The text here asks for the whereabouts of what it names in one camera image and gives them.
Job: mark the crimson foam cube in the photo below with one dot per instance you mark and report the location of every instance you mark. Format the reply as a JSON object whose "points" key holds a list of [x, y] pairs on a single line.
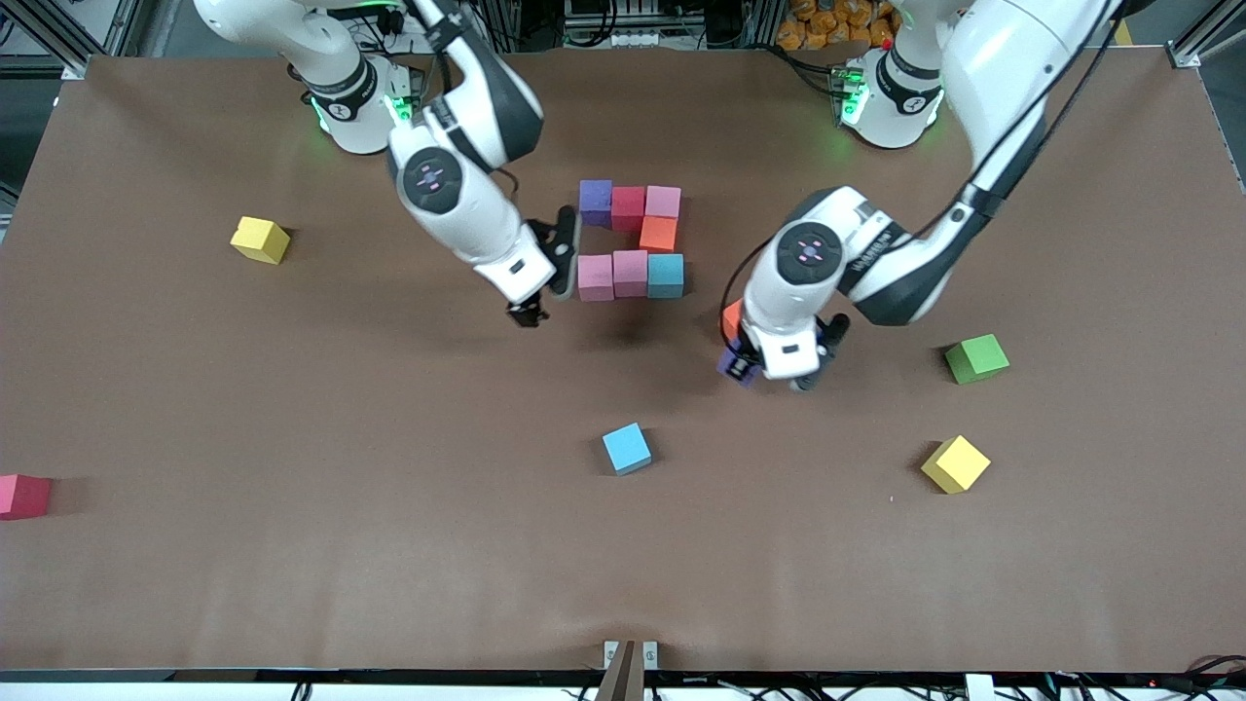
{"points": [[24, 497], [628, 208]]}

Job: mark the violet blue foam cube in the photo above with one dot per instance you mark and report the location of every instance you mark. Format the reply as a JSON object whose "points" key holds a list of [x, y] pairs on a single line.
{"points": [[725, 362]]}

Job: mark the dark purple foam cube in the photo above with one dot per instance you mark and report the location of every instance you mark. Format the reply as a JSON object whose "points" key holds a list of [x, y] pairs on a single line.
{"points": [[596, 202]]}

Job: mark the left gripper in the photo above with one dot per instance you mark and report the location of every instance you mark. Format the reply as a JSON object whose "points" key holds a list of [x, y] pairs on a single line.
{"points": [[745, 364]]}

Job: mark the white power strip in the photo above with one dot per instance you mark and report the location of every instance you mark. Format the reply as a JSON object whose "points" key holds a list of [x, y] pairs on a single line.
{"points": [[642, 39]]}

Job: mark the pale pink foam cube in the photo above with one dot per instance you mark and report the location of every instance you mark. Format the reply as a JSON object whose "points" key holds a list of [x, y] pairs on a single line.
{"points": [[631, 274]]}

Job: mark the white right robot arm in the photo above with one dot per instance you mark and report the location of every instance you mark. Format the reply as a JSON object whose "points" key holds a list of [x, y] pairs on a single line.
{"points": [[458, 195]]}

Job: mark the aluminium frame profile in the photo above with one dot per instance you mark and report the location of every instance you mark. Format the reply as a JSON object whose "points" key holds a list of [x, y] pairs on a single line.
{"points": [[1192, 49], [44, 34]]}

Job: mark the orange foam cube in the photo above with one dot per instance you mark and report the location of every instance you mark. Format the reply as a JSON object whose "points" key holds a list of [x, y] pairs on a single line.
{"points": [[732, 319], [659, 235]]}

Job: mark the small metal bracket plate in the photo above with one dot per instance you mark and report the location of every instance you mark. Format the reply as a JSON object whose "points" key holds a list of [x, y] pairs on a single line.
{"points": [[610, 652]]}

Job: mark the orange fruit net bag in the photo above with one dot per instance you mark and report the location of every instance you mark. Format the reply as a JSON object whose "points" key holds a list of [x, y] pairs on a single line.
{"points": [[813, 29]]}

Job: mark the light blue foam cube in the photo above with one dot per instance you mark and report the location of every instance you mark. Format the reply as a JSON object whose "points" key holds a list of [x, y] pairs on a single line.
{"points": [[627, 449], [666, 276]]}

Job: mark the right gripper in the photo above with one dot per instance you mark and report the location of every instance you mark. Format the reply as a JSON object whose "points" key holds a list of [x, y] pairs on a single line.
{"points": [[527, 313]]}

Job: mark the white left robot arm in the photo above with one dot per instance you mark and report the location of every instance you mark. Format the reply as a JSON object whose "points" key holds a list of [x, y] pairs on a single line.
{"points": [[1003, 58]]}

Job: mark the green foam cube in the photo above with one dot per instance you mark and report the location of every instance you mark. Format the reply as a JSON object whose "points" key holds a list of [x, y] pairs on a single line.
{"points": [[976, 360]]}

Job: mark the brown table cover sheet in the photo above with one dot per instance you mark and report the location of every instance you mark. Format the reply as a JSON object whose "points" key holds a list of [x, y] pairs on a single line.
{"points": [[292, 565]]}

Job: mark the yellow foam cube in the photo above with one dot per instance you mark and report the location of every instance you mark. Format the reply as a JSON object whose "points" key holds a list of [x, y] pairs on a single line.
{"points": [[260, 240], [956, 464]]}

